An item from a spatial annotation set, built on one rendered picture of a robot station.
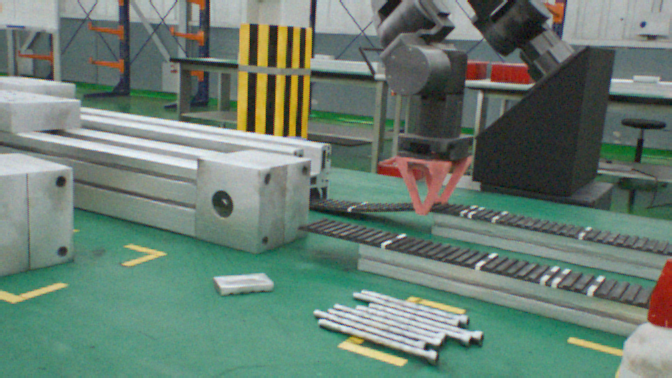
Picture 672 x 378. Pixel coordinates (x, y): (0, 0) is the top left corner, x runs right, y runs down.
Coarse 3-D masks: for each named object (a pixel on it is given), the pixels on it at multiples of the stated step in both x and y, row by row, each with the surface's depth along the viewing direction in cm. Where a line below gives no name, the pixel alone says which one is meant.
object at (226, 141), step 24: (96, 120) 114; (120, 120) 122; (144, 120) 119; (192, 144) 104; (216, 144) 102; (240, 144) 99; (264, 144) 99; (288, 144) 104; (312, 144) 102; (312, 168) 102; (312, 192) 103
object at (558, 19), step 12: (312, 0) 917; (564, 0) 752; (312, 12) 921; (348, 12) 891; (552, 12) 734; (564, 12) 764; (312, 24) 925; (552, 24) 762; (312, 36) 928; (312, 48) 930; (348, 48) 896; (492, 48) 804; (312, 84) 931
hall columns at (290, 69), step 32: (256, 0) 419; (288, 0) 403; (256, 32) 409; (288, 32) 404; (256, 64) 412; (288, 64) 409; (256, 96) 416; (288, 96) 414; (256, 128) 419; (288, 128) 419
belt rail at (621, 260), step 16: (448, 224) 88; (464, 224) 86; (480, 224) 85; (496, 224) 84; (464, 240) 86; (480, 240) 85; (496, 240) 84; (512, 240) 84; (528, 240) 83; (544, 240) 81; (560, 240) 80; (576, 240) 79; (544, 256) 82; (560, 256) 81; (576, 256) 80; (592, 256) 79; (608, 256) 79; (624, 256) 77; (640, 256) 76; (656, 256) 75; (624, 272) 77; (640, 272) 76; (656, 272) 76
